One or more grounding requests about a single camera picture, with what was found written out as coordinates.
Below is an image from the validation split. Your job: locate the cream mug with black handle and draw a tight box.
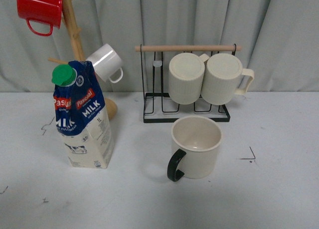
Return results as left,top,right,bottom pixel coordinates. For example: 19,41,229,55
166,116,223,182

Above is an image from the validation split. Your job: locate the blue Pascual milk carton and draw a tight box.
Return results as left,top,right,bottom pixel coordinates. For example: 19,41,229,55
52,61,114,169

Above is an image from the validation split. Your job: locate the left cream ribbed mug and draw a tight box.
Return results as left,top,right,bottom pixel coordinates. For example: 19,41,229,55
168,52,209,105

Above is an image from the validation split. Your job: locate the cream ribbed mug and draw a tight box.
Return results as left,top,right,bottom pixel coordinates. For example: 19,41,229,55
168,52,209,105
201,53,255,105

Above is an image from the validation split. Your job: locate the white enamel mug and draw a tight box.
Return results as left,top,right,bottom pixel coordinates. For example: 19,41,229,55
87,44,124,83

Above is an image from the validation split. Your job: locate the right cream ribbed mug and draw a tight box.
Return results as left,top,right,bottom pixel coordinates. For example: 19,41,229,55
201,53,255,105

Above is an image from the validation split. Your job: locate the wooden mug tree stand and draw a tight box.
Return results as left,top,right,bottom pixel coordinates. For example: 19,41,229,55
47,0,118,121

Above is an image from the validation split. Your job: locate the grey curtain backdrop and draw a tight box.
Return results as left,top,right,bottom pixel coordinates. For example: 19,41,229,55
0,0,319,92

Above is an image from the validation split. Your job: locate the red enamel mug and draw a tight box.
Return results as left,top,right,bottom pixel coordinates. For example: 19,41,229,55
16,0,63,36

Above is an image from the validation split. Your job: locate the black wire mug rack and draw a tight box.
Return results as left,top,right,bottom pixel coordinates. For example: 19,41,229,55
135,44,242,123

